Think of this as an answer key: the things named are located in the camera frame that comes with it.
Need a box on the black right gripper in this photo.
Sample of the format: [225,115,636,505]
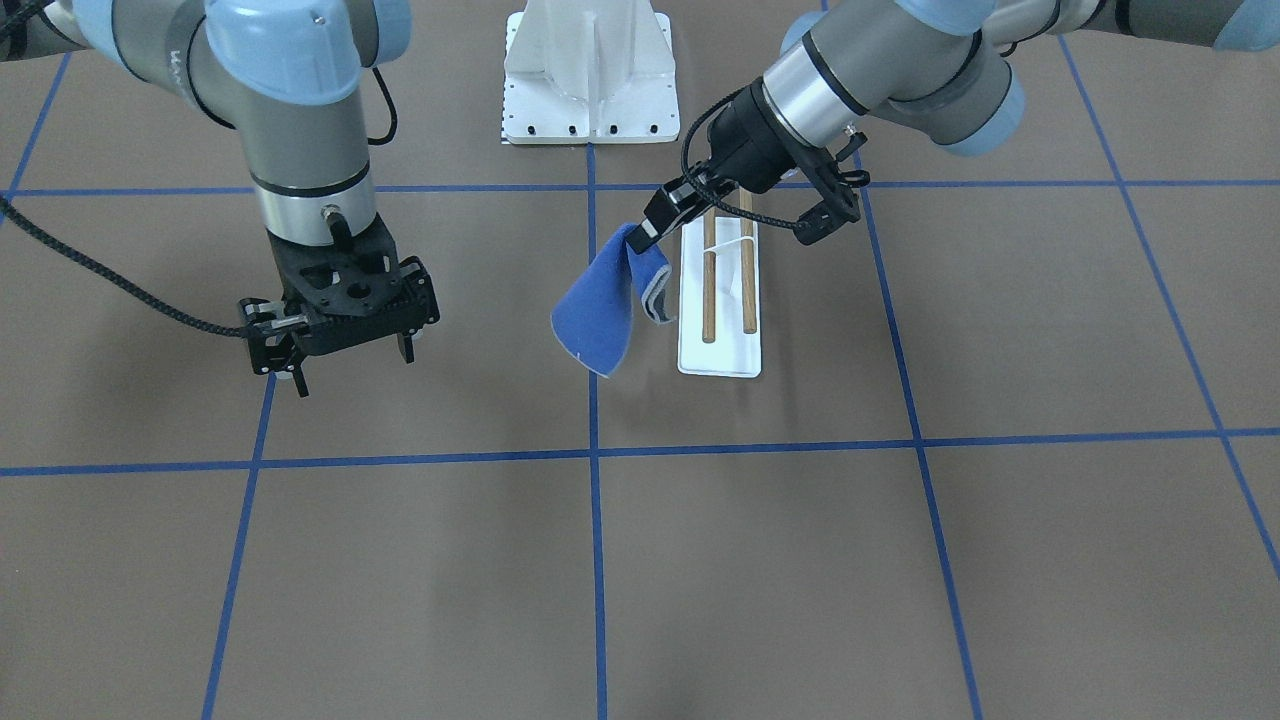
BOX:
[239,215,440,398]

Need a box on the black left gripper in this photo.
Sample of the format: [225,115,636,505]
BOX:
[630,85,799,252]

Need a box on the blue microfiber towel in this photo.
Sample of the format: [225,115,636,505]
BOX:
[550,223,672,378]

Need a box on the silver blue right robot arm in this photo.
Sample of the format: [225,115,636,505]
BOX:
[3,1,440,396]

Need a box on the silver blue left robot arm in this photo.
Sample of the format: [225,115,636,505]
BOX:
[625,1,1277,252]

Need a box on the wooden rack rod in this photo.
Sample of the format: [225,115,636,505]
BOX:
[700,208,717,345]
[739,188,759,334]

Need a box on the white towel rack base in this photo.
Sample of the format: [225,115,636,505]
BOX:
[677,215,762,378]

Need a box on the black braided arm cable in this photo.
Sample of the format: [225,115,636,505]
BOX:
[0,195,251,340]

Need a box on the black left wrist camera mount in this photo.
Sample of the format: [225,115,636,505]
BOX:
[758,131,870,246]

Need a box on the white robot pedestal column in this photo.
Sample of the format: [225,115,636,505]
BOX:
[500,1,681,146]

